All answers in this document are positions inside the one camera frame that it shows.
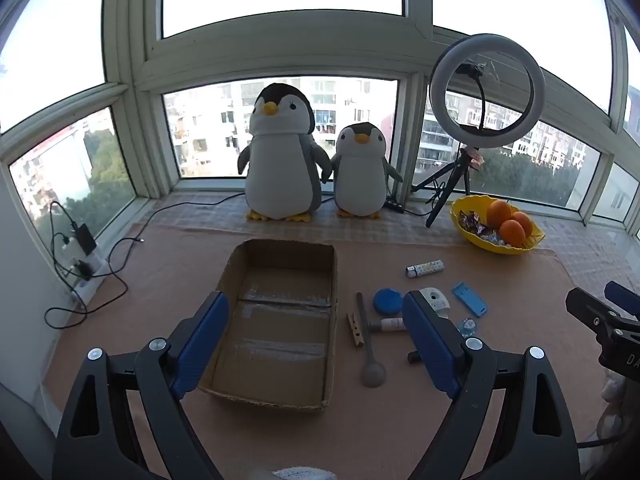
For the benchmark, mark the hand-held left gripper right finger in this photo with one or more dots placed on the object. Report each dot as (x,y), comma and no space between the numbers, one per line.
(425,335)

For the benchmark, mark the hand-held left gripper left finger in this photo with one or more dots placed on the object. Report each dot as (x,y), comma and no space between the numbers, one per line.
(202,340)

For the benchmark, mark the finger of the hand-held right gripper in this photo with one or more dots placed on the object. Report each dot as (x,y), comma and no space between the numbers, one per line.
(582,305)
(625,300)

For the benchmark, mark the white tube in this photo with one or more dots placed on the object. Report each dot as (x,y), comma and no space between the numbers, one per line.
(394,325)

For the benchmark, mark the white plug-in mosquito repeller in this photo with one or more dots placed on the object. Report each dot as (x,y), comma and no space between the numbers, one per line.
(436,302)

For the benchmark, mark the blue liquid refill bottle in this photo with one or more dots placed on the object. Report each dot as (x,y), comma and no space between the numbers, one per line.
(469,328)

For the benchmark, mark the blue round lid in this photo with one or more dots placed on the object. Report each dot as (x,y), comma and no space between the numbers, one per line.
(387,302)

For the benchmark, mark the blue phone stand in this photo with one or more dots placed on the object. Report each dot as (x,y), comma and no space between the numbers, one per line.
(470,300)

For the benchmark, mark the grey spoon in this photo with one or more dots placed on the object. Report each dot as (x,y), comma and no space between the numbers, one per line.
(374,375)

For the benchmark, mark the wooden clothespin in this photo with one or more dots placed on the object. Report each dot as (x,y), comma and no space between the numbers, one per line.
(356,332)

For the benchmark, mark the brown cardboard box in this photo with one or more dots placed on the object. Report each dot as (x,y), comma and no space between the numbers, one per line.
(280,320)

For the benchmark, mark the person's right forearm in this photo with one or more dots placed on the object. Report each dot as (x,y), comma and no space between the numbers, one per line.
(614,410)

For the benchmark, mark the white patterned lighter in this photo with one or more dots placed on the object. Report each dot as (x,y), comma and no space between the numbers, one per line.
(427,267)

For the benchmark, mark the yellow fruit bowl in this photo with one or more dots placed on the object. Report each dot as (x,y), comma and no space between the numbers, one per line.
(536,234)

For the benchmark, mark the white power strip with chargers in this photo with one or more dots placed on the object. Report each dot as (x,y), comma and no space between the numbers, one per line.
(121,290)

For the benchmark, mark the plaid cloth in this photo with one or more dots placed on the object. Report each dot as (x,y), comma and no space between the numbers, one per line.
(360,232)

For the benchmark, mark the pile of wrapped candies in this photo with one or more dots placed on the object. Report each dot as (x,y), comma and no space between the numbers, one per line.
(472,222)

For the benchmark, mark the black inline remote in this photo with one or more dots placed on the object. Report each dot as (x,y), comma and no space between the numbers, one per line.
(394,206)

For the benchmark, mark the small black plug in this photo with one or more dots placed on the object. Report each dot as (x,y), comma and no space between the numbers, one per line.
(84,270)

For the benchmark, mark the black tripod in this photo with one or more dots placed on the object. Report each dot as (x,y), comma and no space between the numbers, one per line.
(447,191)

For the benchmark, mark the black power adapter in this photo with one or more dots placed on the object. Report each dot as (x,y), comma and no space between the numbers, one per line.
(84,240)

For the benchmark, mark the white plug charger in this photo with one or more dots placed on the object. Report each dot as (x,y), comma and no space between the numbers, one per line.
(72,251)

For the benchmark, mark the small penguin plush toy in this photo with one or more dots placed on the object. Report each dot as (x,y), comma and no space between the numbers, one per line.
(360,175)

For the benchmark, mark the large penguin plush toy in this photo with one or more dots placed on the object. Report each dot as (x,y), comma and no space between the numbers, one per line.
(280,160)

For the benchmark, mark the black gooseneck phone holder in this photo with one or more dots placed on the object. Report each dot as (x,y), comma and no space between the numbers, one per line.
(482,100)

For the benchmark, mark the white window frame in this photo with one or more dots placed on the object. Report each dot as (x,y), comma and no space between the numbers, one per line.
(125,60)

